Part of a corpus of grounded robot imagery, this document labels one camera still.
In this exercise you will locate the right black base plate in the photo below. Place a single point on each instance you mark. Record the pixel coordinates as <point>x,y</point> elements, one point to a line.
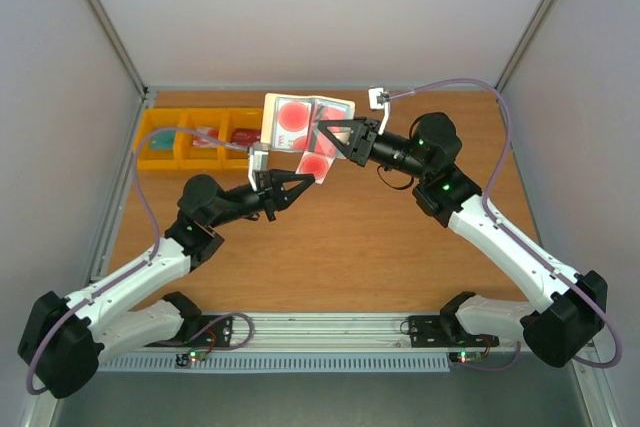
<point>425,331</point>

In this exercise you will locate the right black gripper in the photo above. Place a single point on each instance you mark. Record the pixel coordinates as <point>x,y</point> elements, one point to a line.
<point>364,142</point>

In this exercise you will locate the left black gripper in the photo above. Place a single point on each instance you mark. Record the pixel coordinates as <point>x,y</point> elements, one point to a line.
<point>273,193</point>

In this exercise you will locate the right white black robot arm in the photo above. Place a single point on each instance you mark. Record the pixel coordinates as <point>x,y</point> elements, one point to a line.
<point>563,308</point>

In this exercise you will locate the grey slotted cable duct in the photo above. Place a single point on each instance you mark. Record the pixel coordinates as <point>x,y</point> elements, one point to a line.
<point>281,363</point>

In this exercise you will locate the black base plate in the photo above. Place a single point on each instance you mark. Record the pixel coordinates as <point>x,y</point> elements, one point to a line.
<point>425,331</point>
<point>206,330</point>

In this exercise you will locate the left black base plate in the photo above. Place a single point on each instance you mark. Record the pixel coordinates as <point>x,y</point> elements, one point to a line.
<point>206,330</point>

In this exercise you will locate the right small circuit board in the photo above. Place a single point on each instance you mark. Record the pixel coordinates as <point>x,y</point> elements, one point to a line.
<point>464,357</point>

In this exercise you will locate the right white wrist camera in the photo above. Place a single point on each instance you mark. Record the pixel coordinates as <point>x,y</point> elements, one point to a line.
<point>379,100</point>

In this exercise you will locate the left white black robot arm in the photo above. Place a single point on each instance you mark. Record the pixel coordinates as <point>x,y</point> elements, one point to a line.
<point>66,338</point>

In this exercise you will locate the teal card in bin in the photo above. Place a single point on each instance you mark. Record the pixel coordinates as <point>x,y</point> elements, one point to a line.
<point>162,141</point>

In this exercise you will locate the left small circuit board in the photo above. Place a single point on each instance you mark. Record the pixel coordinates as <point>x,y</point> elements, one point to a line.
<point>186,360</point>

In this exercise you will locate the red card in bin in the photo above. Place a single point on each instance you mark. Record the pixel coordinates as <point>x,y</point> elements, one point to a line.
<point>245,136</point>

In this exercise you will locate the white red-dot card in bin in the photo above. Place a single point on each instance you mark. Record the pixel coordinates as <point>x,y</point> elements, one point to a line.
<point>206,138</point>

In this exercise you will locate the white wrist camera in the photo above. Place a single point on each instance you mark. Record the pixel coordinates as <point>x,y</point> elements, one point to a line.
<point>257,162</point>
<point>379,100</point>

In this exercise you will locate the small circuit board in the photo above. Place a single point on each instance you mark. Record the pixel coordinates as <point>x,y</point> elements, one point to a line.
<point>464,357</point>
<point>186,360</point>

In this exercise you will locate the yellow three-compartment bin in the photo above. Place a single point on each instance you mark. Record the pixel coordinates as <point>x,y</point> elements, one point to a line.
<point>181,138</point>

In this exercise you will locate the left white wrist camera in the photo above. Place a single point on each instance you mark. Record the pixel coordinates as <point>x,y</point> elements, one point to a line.
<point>257,162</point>

